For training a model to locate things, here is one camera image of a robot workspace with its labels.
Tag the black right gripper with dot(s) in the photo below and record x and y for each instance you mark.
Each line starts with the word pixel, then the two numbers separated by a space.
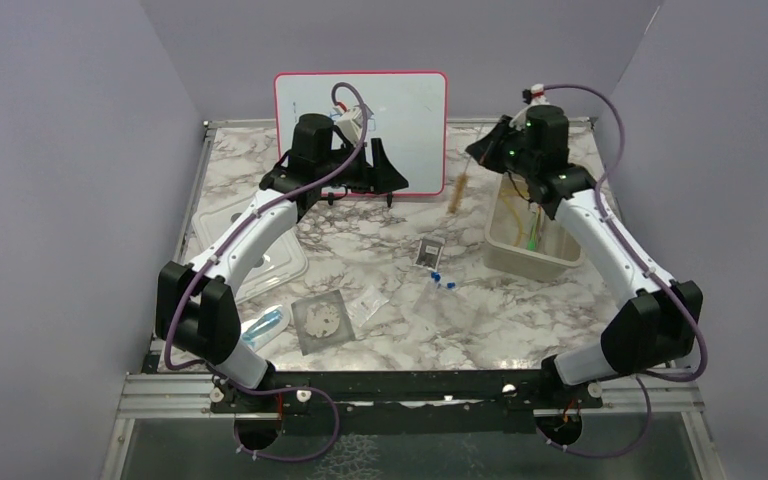
pixel 485 150

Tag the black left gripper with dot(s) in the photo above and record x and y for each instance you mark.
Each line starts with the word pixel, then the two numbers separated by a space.
pixel 382 173

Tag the small clear zip bag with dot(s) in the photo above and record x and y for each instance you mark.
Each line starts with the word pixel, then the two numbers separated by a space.
pixel 362 308

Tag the bag of filter paper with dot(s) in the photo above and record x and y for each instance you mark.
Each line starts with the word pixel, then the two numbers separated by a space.
pixel 321 322

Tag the yellow rubber tubing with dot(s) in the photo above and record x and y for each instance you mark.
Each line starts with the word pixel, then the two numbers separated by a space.
pixel 507 194

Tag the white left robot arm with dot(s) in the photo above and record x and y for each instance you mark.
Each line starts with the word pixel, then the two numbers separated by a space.
pixel 195 304

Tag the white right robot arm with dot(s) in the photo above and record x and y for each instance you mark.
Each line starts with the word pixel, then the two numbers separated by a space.
pixel 657 317

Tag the pink framed whiteboard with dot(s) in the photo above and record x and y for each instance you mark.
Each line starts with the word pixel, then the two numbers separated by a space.
pixel 408 113

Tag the small bag black granules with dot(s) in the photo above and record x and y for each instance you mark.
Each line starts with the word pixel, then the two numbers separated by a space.
pixel 429 253

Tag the beige plastic bin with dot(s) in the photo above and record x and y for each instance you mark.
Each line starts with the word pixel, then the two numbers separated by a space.
pixel 557 254

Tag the blue item blister pack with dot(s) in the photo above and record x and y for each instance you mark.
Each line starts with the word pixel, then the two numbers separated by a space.
pixel 265 327

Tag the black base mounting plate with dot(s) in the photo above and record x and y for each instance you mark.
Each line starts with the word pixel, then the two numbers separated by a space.
pixel 509 401

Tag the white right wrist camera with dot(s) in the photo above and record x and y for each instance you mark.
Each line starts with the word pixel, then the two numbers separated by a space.
pixel 535 95

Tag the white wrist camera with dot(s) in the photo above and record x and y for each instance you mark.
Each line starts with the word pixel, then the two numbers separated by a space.
pixel 350 121
pixel 535 95

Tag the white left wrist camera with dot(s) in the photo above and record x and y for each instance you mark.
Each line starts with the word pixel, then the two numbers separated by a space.
pixel 350 121

